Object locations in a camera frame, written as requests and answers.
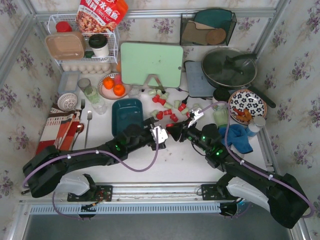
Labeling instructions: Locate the teal plastic storage basket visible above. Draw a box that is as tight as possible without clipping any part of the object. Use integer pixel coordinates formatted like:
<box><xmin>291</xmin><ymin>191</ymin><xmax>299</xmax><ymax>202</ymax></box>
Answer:
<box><xmin>111</xmin><ymin>98</ymin><xmax>144</xmax><ymax>137</ymax></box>

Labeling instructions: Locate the clear glass tumbler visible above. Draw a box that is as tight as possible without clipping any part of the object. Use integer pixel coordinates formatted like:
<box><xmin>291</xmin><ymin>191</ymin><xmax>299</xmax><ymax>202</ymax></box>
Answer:
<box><xmin>91</xmin><ymin>99</ymin><xmax>107</xmax><ymax>115</ymax></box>

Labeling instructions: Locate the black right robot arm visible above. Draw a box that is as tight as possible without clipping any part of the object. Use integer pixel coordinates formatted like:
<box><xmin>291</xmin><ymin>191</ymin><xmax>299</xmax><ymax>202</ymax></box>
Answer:
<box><xmin>166</xmin><ymin>120</ymin><xmax>312</xmax><ymax>229</ymax></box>

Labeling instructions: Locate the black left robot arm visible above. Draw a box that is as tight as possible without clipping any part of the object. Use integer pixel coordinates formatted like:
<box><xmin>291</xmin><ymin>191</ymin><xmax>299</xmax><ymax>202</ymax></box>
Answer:
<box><xmin>22</xmin><ymin>117</ymin><xmax>169</xmax><ymax>198</ymax></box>

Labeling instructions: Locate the green coffee capsule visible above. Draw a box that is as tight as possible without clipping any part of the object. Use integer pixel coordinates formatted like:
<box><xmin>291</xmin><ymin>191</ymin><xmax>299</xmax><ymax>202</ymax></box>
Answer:
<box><xmin>150</xmin><ymin>109</ymin><xmax>159</xmax><ymax>119</ymax></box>

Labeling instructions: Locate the white strainer basket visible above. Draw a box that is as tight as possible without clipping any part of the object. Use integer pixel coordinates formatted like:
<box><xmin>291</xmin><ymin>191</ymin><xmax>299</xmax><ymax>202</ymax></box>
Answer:
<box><xmin>57</xmin><ymin>92</ymin><xmax>78</xmax><ymax>112</ymax></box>

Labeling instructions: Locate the green glass bottle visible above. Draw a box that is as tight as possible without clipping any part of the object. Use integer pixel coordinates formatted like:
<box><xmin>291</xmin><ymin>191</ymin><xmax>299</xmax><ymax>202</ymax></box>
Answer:
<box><xmin>213</xmin><ymin>108</ymin><xmax>229</xmax><ymax>128</ymax></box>

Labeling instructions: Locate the grey induction cooker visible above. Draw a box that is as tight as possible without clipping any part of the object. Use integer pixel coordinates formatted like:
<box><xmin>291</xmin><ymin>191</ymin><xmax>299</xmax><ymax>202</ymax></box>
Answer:
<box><xmin>184</xmin><ymin>60</ymin><xmax>215</xmax><ymax>98</ymax></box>

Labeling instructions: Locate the blue cloth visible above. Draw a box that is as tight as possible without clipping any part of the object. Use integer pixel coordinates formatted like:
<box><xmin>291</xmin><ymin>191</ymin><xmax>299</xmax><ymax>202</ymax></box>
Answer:
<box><xmin>227</xmin><ymin>124</ymin><xmax>253</xmax><ymax>154</ymax></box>

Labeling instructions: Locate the white jar black lid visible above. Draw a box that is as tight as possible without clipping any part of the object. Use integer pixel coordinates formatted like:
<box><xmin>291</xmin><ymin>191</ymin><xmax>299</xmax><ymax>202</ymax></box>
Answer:
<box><xmin>212</xmin><ymin>87</ymin><xmax>231</xmax><ymax>107</ymax></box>

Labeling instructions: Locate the pink bowl with oranges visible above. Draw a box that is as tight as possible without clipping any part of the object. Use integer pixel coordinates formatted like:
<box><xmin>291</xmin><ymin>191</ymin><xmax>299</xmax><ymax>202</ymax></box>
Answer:
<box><xmin>97</xmin><ymin>73</ymin><xmax>132</xmax><ymax>100</ymax></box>

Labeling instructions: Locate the silver fork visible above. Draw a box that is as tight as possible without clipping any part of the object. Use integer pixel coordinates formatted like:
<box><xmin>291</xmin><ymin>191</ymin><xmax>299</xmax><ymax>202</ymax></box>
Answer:
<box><xmin>84</xmin><ymin>110</ymin><xmax>93</xmax><ymax>149</ymax></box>
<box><xmin>79</xmin><ymin>98</ymin><xmax>86</xmax><ymax>119</ymax></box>

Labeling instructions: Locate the floral patterned plate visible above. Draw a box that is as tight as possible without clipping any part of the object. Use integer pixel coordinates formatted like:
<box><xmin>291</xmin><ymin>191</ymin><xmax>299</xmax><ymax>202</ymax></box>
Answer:
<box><xmin>228</xmin><ymin>89</ymin><xmax>267</xmax><ymax>125</ymax></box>

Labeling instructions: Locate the green cutting board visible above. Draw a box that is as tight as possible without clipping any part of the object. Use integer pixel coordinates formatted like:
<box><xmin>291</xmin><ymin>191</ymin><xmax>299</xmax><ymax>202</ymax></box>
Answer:
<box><xmin>120</xmin><ymin>42</ymin><xmax>184</xmax><ymax>88</ymax></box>

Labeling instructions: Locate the green glass cup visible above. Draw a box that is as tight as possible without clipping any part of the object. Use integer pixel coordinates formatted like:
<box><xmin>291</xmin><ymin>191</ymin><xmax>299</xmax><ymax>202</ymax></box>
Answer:
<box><xmin>77</xmin><ymin>78</ymin><xmax>100</xmax><ymax>104</ymax></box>

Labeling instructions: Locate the rose gold spoon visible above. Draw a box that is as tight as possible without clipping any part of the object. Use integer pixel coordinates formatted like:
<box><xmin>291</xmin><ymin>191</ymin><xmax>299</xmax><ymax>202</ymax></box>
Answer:
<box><xmin>71</xmin><ymin>123</ymin><xmax>84</xmax><ymax>150</ymax></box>

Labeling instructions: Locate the blue jar silver lid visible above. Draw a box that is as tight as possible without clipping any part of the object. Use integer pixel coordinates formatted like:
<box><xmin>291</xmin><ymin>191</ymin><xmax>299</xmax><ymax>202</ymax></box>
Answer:
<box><xmin>246</xmin><ymin>116</ymin><xmax>266</xmax><ymax>137</ymax></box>

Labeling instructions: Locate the black pan with glass lid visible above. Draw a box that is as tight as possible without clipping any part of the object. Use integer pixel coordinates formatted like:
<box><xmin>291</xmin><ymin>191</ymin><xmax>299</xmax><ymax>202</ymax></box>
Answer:
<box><xmin>201</xmin><ymin>47</ymin><xmax>276</xmax><ymax>108</ymax></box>

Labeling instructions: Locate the egg tray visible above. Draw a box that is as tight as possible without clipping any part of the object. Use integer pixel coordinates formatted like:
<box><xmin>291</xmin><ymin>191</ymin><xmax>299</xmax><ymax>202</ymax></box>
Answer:
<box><xmin>61</xmin><ymin>63</ymin><xmax>112</xmax><ymax>74</ymax></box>

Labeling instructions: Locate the striped kitchen towel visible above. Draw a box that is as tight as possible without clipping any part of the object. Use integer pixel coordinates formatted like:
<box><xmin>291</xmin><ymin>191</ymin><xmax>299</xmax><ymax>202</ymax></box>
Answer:
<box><xmin>35</xmin><ymin>104</ymin><xmax>82</xmax><ymax>155</ymax></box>

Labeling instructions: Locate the clear container blue lid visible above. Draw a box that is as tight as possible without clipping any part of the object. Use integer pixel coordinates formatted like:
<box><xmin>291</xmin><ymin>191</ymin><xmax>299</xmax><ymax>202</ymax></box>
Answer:
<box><xmin>58</xmin><ymin>71</ymin><xmax>81</xmax><ymax>95</ymax></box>

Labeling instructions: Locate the white cup black lid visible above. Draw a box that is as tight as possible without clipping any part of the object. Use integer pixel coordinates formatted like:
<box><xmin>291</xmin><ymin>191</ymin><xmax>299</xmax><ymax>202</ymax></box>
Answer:
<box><xmin>88</xmin><ymin>33</ymin><xmax>110</xmax><ymax>57</ymax></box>

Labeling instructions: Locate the black mesh organizer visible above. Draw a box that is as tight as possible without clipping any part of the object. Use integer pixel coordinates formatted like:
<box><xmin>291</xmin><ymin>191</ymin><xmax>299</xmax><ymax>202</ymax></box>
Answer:
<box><xmin>179</xmin><ymin>8</ymin><xmax>237</xmax><ymax>46</ymax></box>

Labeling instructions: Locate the brown plastic lunch box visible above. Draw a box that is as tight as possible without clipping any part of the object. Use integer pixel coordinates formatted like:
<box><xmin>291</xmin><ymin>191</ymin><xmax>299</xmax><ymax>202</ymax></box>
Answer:
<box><xmin>45</xmin><ymin>31</ymin><xmax>86</xmax><ymax>61</ymax></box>

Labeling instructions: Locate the red snack bag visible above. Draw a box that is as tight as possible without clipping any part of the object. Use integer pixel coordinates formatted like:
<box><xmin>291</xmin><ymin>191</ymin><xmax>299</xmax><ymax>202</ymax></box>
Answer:
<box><xmin>75</xmin><ymin>0</ymin><xmax>129</xmax><ymax>33</ymax></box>

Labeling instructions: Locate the red capped jar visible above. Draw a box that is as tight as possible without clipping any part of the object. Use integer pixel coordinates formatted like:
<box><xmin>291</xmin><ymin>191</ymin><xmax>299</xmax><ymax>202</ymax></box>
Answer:
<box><xmin>55</xmin><ymin>21</ymin><xmax>73</xmax><ymax>33</ymax></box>

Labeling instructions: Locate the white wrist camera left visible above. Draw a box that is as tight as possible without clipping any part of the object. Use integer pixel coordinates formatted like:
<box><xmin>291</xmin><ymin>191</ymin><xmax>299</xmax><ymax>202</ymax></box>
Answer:
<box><xmin>150</xmin><ymin>125</ymin><xmax>169</xmax><ymax>145</ymax></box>

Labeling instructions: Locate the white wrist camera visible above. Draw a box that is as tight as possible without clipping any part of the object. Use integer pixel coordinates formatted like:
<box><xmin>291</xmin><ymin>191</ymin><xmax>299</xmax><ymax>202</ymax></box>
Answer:
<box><xmin>150</xmin><ymin>125</ymin><xmax>169</xmax><ymax>145</ymax></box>
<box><xmin>188</xmin><ymin>107</ymin><xmax>204</xmax><ymax>128</ymax></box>

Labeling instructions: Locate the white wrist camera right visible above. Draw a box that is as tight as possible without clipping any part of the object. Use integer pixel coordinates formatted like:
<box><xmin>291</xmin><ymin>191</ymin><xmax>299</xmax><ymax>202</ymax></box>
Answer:
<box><xmin>188</xmin><ymin>107</ymin><xmax>204</xmax><ymax>128</ymax></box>

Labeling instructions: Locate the white wire rack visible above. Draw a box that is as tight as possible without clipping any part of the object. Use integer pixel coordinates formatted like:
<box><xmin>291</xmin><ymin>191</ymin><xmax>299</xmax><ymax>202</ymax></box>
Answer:
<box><xmin>45</xmin><ymin>13</ymin><xmax>120</xmax><ymax>65</ymax></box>

